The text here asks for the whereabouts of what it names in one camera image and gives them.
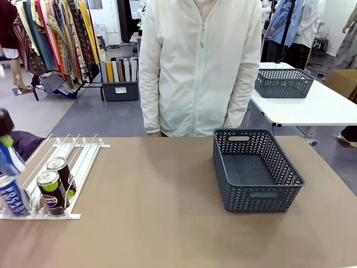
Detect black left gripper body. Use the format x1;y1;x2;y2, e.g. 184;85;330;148
0;108;15;138

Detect white can dispenser rack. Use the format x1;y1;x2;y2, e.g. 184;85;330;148
0;133;112;221

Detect person's right forearm white sleeve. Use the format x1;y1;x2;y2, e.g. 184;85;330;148
138;64;163;135

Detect person's left forearm white sleeve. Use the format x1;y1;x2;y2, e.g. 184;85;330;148
223;64;262;130

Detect dark purple cloth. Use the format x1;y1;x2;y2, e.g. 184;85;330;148
11;130;46;162

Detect bare mannequin legs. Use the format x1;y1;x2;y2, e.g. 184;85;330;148
8;47;33;93

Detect grey cloth pile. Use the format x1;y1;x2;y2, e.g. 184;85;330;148
40;73;66;94

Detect brown patterned hanging garment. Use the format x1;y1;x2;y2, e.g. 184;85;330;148
12;16;47;76

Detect black Pepsi can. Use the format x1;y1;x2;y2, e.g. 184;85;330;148
36;169;69;216
46;156;76;200

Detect teal hanging garment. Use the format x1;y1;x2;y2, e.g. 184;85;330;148
23;0;57;71

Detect multicolour patterned hanging garment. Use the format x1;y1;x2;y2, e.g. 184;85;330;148
46;0;84;90

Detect dark red hanging garment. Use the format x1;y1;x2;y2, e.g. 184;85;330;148
0;0;18;50

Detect grey fabric roll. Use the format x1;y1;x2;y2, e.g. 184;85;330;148
99;61;108;83

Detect dark patterned hanging garment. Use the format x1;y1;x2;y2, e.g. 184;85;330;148
66;0;98;82

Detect yellow fabric roll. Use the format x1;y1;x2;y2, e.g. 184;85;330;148
105;61;114;83

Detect grey storage bin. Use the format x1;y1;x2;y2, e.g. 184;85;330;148
100;80;139;102

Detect white fabric roll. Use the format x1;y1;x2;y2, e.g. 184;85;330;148
129;59;138;82
123;59;131;83
111;60;120;83

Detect yellow hanging garment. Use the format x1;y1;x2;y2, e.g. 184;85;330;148
79;0;100;65

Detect brown fabric roll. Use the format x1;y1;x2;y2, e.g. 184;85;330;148
116;60;125;83

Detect white air purifier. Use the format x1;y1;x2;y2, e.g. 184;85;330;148
93;23;107;42

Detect person in white jacket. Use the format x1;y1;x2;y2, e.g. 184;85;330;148
138;0;263;138

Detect dark blue plastic basket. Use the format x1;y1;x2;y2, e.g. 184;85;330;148
213;128;306;213

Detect grey plastic basket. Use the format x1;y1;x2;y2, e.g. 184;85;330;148
254;68;316;99

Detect mannequin in blue shirt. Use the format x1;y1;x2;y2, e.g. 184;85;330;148
264;0;303;47

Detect black stand pole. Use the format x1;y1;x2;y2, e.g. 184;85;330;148
274;0;297;64

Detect white table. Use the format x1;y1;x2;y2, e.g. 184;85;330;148
250;61;357;147

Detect mannequin in white shirt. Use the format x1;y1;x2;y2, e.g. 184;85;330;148
292;0;326;49

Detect black stool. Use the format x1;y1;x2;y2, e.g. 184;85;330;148
313;35;329;52

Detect brown cardboard box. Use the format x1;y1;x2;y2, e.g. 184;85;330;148
324;69;357;103

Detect bystander's shoe and leg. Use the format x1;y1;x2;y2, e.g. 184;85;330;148
330;125;357;149

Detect mannequin in grey dress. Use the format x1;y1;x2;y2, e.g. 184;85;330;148
334;0;357;70

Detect black clothes rack frame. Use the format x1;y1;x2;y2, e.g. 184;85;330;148
32;0;105;102

